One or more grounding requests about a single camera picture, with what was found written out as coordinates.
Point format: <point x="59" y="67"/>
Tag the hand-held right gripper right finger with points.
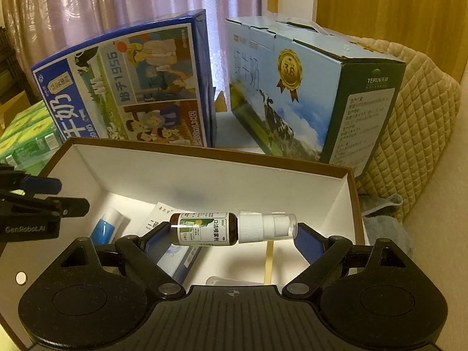
<point x="309" y="243"/>

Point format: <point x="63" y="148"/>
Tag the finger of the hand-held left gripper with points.
<point x="40" y="184"/>
<point x="65" y="206"/>

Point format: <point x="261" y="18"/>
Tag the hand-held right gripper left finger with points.
<point x="157" y="243"/>

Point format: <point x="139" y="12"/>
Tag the white blue medicine box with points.
<point x="182" y="259"/>

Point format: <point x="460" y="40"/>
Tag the blue squeeze tube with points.
<point x="106" y="226"/>

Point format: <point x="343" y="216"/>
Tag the brown spray bottle white cap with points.
<point x="204" y="228"/>

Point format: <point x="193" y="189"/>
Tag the clear plastic container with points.
<point x="234" y="280"/>

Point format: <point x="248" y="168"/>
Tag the brown cardboard box white inside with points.
<point x="219" y="175"/>

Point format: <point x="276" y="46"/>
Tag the green wrapped tissue pack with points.
<point x="29" y="135"/>

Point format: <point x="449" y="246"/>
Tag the grey cloth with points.
<point x="384" y="223"/>

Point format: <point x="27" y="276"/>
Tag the dark blue milk carton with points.
<point x="128" y="80"/>

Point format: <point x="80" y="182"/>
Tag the light blue milk carton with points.
<point x="292" y="98"/>

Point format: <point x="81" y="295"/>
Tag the beige quilted cushion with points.
<point x="413" y="135"/>

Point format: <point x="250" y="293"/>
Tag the pink curtain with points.
<point x="109" y="0"/>

